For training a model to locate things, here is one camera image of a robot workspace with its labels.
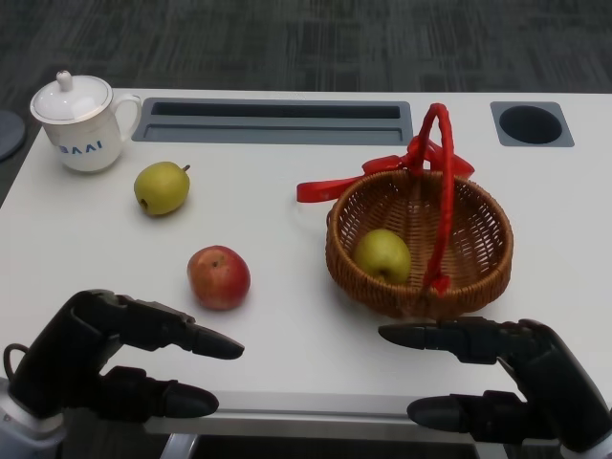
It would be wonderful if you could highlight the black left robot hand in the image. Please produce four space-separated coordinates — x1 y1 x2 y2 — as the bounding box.
9 289 246 425

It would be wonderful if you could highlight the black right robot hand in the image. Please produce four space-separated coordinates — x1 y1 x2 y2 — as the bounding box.
378 317 612 453

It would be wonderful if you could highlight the wicker basket with red handle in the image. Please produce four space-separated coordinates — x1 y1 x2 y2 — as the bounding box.
325 102 514 320

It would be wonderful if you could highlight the red apple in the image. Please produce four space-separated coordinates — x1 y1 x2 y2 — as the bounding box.
186 245 251 312

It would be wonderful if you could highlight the green apple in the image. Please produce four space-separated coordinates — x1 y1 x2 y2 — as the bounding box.
353 229 412 285

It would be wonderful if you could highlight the grey table leg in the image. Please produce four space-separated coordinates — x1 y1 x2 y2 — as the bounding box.
160 432 200 459

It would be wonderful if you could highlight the yellow-green pear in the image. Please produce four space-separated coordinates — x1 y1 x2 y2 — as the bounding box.
133 161 191 217

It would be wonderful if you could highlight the white ceramic mug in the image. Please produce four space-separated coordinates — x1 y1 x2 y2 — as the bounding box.
31 88 143 174

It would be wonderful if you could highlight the grey round disc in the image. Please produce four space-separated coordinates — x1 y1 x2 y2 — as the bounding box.
0 109 26 162

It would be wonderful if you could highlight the white mug lid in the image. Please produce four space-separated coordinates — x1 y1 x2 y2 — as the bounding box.
31 70 113 124

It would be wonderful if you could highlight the grey round grommet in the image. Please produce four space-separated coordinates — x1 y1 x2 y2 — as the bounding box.
490 100 576 148

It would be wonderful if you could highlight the red ribbon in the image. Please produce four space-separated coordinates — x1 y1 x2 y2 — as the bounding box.
295 136 477 204

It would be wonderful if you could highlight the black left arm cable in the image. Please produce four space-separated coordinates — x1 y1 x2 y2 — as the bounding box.
3 342 30 383

